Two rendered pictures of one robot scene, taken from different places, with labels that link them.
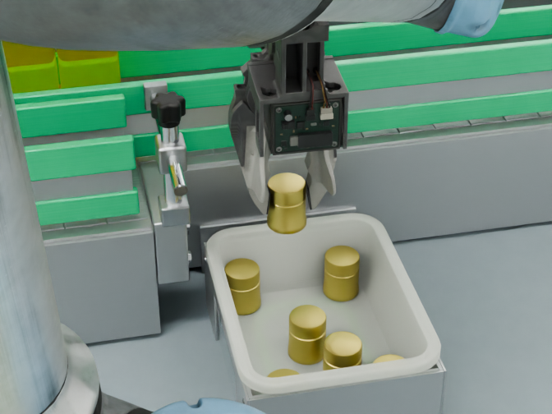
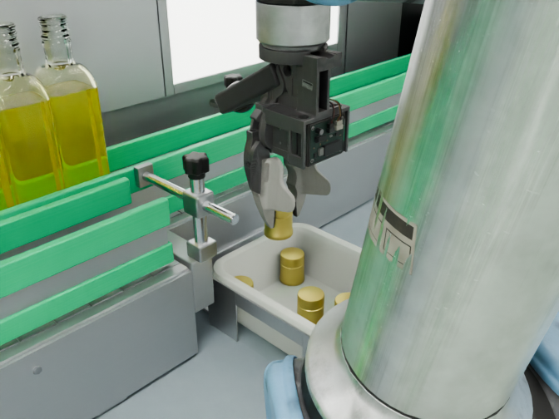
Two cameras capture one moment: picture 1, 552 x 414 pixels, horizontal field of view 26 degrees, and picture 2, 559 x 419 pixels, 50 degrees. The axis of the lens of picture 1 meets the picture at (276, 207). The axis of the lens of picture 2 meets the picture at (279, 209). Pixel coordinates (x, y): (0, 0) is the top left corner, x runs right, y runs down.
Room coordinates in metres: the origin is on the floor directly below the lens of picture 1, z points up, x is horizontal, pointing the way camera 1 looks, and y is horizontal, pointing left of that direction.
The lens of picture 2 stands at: (0.34, 0.35, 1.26)
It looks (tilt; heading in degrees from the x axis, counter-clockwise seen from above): 28 degrees down; 326
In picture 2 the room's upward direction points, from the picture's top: straight up
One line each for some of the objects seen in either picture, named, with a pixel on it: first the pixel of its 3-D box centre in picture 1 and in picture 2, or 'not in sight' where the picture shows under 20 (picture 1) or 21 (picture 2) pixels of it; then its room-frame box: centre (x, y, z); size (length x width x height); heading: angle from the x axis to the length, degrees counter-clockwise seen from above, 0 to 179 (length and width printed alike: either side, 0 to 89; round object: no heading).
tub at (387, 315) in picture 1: (315, 327); (314, 300); (0.83, -0.04, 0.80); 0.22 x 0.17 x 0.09; 12
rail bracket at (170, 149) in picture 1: (167, 145); (185, 200); (0.90, 0.10, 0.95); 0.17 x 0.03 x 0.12; 12
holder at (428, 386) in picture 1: (308, 316); (298, 298); (0.86, -0.03, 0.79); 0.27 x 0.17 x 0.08; 12
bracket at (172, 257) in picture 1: (168, 223); (180, 267); (0.92, 0.10, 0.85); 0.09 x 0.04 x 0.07; 12
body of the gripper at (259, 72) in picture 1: (294, 67); (298, 102); (0.84, -0.01, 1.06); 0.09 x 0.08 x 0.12; 10
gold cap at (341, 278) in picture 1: (341, 273); (292, 266); (0.92, -0.06, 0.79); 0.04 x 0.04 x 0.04
